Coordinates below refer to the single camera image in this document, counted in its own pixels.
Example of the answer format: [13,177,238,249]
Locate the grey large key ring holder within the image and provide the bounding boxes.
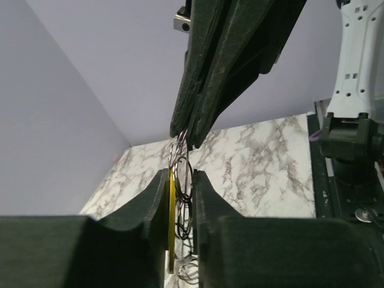
[168,130,199,287]

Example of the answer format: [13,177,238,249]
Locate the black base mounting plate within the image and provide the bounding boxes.
[307,113,383,240]

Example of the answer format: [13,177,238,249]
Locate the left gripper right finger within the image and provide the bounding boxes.
[192,170,383,287]

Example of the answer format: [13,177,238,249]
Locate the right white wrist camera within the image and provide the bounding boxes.
[173,6,191,34]

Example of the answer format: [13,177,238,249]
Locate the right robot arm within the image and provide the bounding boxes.
[170,1,383,185]

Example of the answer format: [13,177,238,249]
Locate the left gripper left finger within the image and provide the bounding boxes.
[1,169,169,287]

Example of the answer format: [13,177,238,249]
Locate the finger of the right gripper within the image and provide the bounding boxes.
[169,1,236,138]
[187,1,305,148]

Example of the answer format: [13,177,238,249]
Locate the yellow key tag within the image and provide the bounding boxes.
[168,172,176,274]

